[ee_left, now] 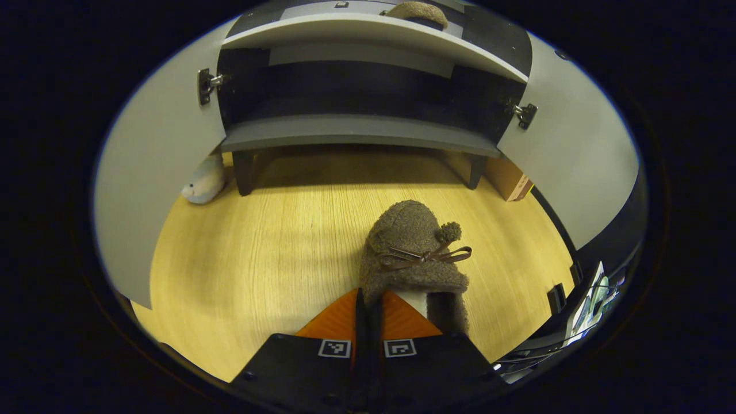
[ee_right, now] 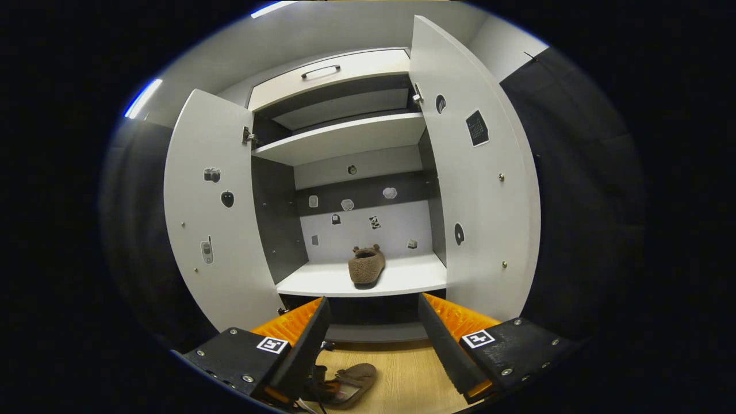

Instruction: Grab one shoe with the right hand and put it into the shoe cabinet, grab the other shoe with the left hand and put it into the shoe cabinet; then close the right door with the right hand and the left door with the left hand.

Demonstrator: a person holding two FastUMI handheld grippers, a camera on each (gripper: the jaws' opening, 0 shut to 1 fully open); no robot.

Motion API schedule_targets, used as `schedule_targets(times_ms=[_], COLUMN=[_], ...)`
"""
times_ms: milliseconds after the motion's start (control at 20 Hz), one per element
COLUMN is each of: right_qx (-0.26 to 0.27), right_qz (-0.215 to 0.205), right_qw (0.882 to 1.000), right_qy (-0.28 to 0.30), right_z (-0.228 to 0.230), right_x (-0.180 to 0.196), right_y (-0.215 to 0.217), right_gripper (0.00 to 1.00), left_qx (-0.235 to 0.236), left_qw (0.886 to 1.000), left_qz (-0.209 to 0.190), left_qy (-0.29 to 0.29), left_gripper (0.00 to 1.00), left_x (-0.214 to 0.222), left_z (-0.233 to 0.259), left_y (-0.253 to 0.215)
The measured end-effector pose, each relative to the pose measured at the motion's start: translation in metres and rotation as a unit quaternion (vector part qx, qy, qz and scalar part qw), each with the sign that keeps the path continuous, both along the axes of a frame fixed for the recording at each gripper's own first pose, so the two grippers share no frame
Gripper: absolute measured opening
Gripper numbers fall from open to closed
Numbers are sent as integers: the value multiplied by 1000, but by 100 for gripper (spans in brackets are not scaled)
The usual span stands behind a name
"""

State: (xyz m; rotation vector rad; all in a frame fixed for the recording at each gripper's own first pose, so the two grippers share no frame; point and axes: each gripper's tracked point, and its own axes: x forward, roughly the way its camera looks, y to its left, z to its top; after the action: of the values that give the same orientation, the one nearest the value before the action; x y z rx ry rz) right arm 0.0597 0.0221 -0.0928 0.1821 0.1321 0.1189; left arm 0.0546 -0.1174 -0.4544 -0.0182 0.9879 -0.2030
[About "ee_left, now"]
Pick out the white cabinet shelf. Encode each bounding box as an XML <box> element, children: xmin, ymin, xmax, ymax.
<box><xmin>221</xmin><ymin>13</ymin><xmax>528</xmax><ymax>84</ymax></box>

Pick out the grey plush toy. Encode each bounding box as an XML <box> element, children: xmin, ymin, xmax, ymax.
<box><xmin>182</xmin><ymin>154</ymin><xmax>226</xmax><ymax>205</ymax></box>

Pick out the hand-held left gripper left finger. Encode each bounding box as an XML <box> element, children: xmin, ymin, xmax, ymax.
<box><xmin>229</xmin><ymin>287</ymin><xmax>369</xmax><ymax>412</ymax></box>

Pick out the white grey shoe cabinet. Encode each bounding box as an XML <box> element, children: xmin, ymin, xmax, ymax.
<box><xmin>93</xmin><ymin>0</ymin><xmax>641</xmax><ymax>309</ymax></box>

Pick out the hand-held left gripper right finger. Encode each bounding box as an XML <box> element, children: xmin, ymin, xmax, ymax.
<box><xmin>369</xmin><ymin>289</ymin><xmax>508</xmax><ymax>413</ymax></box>

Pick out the metal door hinge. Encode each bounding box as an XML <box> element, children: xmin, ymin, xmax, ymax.
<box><xmin>509</xmin><ymin>101</ymin><xmax>538</xmax><ymax>130</ymax></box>
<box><xmin>197</xmin><ymin>68</ymin><xmax>226</xmax><ymax>106</ymax></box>

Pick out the brown fuzzy slipper shoe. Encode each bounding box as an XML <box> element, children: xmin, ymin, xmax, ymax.
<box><xmin>359</xmin><ymin>200</ymin><xmax>473</xmax><ymax>335</ymax></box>
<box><xmin>384</xmin><ymin>1</ymin><xmax>449</xmax><ymax>30</ymax></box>

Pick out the white cabinet door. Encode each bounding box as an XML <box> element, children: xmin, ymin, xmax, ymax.
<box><xmin>93</xmin><ymin>20</ymin><xmax>239</xmax><ymax>309</ymax></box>
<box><xmin>497</xmin><ymin>32</ymin><xmax>641</xmax><ymax>251</ymax></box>

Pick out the small cardboard box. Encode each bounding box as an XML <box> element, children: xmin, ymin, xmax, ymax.
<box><xmin>485</xmin><ymin>155</ymin><xmax>534</xmax><ymax>202</ymax></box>

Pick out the black cable bundle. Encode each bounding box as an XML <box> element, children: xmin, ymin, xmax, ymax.
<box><xmin>493</xmin><ymin>336</ymin><xmax>576</xmax><ymax>383</ymax></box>

